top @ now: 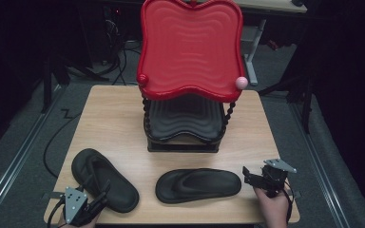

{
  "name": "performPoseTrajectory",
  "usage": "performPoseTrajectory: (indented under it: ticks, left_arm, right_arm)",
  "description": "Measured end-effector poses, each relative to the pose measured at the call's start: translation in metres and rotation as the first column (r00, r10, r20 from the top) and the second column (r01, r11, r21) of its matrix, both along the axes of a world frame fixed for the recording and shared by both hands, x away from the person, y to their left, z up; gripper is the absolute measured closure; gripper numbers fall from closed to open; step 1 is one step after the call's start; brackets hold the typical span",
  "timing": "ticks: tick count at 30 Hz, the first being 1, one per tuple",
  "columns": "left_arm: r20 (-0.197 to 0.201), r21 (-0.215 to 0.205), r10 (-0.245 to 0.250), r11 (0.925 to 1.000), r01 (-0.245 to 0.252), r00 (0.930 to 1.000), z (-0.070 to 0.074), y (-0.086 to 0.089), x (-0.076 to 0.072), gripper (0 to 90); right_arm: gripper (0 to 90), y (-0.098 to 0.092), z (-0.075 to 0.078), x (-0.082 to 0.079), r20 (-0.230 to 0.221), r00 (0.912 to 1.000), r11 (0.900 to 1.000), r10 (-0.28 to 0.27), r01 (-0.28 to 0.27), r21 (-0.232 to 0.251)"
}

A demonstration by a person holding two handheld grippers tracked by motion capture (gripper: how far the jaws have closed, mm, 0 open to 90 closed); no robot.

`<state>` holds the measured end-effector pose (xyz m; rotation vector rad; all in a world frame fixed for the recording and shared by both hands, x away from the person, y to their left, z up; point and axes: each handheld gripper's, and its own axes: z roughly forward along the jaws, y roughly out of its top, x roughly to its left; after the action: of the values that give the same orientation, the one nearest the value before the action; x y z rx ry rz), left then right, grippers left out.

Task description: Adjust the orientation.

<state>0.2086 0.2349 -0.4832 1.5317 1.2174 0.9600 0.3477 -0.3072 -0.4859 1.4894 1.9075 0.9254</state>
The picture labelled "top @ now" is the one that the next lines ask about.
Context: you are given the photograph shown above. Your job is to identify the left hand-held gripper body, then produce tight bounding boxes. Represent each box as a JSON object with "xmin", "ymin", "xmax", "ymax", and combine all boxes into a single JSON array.
[{"xmin": 64, "ymin": 185, "xmax": 93, "ymax": 227}]

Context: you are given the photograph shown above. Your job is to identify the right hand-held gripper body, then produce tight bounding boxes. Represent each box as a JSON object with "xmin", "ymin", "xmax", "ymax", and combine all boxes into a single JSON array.
[{"xmin": 259, "ymin": 158, "xmax": 298, "ymax": 200}]

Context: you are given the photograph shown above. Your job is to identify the dark green slipper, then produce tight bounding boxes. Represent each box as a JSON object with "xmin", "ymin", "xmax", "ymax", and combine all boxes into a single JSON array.
[
  {"xmin": 154, "ymin": 167, "xmax": 242, "ymax": 204},
  {"xmin": 70, "ymin": 147, "xmax": 141, "ymax": 214}
]

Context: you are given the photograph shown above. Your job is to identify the person's left hand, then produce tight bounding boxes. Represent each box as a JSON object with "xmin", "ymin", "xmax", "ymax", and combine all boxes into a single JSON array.
[{"xmin": 58, "ymin": 214, "xmax": 101, "ymax": 228}]

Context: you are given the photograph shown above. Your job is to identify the black metal stand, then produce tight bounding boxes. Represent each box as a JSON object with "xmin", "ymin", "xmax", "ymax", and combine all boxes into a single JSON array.
[
  {"xmin": 40, "ymin": 51, "xmax": 110, "ymax": 114},
  {"xmin": 258, "ymin": 70, "xmax": 315, "ymax": 134}
]

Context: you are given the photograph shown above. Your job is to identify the beige desk with grey legs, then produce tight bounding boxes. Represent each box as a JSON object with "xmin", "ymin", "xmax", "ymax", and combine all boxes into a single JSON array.
[{"xmin": 234, "ymin": 0, "xmax": 308, "ymax": 87}]

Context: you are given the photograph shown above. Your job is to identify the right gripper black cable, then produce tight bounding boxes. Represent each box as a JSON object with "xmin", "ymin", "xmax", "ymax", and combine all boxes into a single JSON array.
[{"xmin": 282, "ymin": 180, "xmax": 297, "ymax": 223}]

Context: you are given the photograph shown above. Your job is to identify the metal floor rail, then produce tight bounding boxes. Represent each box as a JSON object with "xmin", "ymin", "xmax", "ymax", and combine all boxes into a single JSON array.
[
  {"xmin": 0, "ymin": 85, "xmax": 65, "ymax": 219},
  {"xmin": 289, "ymin": 103, "xmax": 351, "ymax": 228}
]

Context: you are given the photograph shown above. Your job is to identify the black floor cable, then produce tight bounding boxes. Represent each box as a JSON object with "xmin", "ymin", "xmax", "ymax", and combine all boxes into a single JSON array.
[{"xmin": 42, "ymin": 107, "xmax": 83, "ymax": 179}]

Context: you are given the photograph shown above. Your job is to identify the bundle of black cables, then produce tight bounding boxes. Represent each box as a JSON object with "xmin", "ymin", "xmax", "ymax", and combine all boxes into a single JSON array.
[{"xmin": 103, "ymin": 18, "xmax": 142, "ymax": 86}]

